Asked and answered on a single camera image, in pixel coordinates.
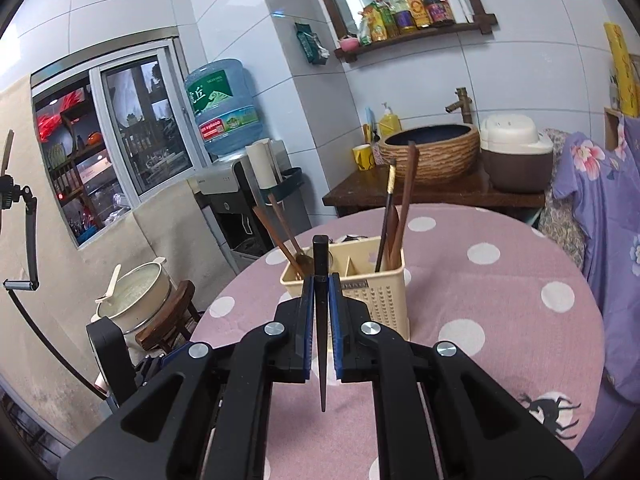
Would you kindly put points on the green packet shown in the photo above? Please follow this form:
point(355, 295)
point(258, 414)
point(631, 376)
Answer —
point(310, 42)

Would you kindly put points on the grey floral cloth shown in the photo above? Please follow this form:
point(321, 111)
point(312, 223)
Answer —
point(562, 220)

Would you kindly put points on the pink bowl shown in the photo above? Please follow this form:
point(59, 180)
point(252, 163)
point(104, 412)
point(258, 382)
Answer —
point(347, 45)

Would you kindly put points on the dark wooden stool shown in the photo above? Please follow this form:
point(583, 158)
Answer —
point(175, 310)

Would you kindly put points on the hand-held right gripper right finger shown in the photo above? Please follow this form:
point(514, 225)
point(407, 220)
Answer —
point(336, 330)

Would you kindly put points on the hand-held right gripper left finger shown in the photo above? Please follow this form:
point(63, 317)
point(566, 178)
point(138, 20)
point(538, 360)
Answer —
point(307, 330)

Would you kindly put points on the white bottle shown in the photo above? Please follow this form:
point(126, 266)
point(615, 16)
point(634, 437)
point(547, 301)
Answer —
point(460, 2)

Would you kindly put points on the beige plastic utensil holder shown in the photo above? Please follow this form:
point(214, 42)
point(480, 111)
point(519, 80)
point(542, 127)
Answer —
point(385, 305)

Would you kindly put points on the blue water jug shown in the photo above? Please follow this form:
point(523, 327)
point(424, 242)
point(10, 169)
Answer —
point(225, 110)

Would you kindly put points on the yellow soap dispenser bottle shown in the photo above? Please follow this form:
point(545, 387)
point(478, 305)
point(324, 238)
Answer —
point(390, 125)

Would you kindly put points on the brown and cream rice cooker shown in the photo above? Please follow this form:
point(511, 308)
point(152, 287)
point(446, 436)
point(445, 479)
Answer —
point(515, 165)

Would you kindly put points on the pink polka dot tablecloth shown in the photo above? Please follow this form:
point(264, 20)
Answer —
point(500, 310)

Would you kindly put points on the dark soy sauce bottle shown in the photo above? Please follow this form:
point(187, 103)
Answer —
point(436, 5)

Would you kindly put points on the dark green plastic holder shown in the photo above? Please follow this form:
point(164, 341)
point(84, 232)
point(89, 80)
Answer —
point(292, 180)

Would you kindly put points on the brass faucet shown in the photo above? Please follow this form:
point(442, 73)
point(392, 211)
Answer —
point(462, 105)

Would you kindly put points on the sliding glass window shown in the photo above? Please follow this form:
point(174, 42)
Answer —
point(145, 135)

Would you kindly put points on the small wooden box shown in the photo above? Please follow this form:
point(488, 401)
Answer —
point(612, 130)

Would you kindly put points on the purple floral blanket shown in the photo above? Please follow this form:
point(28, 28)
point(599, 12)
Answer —
point(600, 210)

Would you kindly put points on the yellow cup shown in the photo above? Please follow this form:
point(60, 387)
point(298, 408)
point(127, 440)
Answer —
point(363, 157)

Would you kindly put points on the yellow oil bottle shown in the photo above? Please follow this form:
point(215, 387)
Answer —
point(375, 22)

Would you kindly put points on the water dispenser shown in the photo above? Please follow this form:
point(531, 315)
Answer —
point(225, 210)

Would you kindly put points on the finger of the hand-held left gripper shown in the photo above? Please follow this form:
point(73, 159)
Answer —
point(150, 367)

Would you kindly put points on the cream cooking pot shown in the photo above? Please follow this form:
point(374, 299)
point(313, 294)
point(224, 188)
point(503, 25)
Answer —
point(135, 295)

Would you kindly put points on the woven pattern basin sink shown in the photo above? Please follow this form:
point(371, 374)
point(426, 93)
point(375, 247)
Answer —
point(430, 160)

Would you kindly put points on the black chopstick with gold band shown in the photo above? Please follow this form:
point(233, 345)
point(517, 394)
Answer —
point(387, 210)

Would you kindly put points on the cream rolled sheet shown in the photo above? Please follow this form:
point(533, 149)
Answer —
point(262, 165)

